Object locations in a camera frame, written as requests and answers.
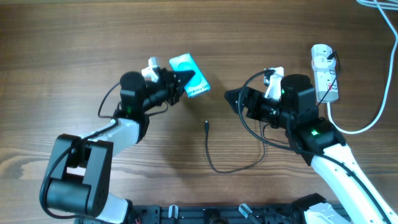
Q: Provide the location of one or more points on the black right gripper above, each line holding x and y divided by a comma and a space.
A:
258, 96

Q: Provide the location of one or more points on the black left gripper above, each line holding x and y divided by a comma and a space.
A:
168, 79

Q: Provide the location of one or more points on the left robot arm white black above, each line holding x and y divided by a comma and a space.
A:
76, 181

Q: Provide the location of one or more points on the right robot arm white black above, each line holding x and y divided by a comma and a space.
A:
317, 140

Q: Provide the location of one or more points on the white power strip socket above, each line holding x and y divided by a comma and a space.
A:
323, 65

